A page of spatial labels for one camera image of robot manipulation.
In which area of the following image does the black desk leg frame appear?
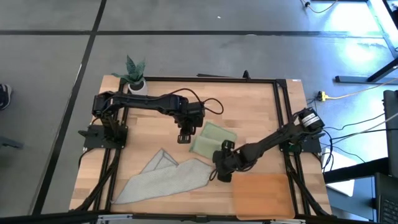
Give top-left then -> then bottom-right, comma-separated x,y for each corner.
335,0 -> 398,84

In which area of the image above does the white plant pot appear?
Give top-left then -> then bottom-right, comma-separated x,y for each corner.
127,79 -> 149,96

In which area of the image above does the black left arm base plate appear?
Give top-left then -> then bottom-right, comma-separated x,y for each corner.
77,124 -> 128,151

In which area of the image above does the black desk beam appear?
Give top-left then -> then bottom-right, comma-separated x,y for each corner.
323,157 -> 389,184

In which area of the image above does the grey waffle towel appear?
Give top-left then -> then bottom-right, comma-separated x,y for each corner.
113,149 -> 215,205

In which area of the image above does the white cable with black plug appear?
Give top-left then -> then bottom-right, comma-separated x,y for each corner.
300,0 -> 340,14

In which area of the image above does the person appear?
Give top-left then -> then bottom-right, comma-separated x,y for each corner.
0,83 -> 12,111

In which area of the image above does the grey chair foot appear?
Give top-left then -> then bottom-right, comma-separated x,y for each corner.
0,136 -> 24,151

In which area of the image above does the green artificial plant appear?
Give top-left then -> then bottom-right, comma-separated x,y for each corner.
111,55 -> 147,86

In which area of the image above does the white box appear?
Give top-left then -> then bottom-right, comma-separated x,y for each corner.
322,149 -> 356,197

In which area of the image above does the black keyboard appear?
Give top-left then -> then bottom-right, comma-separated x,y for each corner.
374,172 -> 398,224

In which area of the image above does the black floor cable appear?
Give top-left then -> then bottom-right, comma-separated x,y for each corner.
323,126 -> 398,141

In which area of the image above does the green microfiber towel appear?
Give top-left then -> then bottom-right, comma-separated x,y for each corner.
188,121 -> 238,156

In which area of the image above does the black metal table frame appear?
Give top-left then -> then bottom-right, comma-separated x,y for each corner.
70,76 -> 333,224

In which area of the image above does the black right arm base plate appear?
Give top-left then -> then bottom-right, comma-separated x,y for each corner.
278,129 -> 323,154

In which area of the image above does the dark grey cabinet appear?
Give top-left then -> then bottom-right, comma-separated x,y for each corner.
382,90 -> 398,178

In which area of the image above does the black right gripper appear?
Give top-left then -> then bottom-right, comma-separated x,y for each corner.
213,139 -> 249,184

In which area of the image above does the grey cable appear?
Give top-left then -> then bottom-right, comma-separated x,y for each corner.
329,112 -> 398,144

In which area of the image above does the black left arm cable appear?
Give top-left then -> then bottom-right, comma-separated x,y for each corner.
161,88 -> 224,116

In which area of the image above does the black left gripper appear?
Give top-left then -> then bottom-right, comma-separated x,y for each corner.
175,102 -> 206,144

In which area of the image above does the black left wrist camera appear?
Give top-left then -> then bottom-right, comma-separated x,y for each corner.
186,101 -> 206,121

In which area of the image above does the orange cutting board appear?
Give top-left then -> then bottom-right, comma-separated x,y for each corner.
232,173 -> 295,221

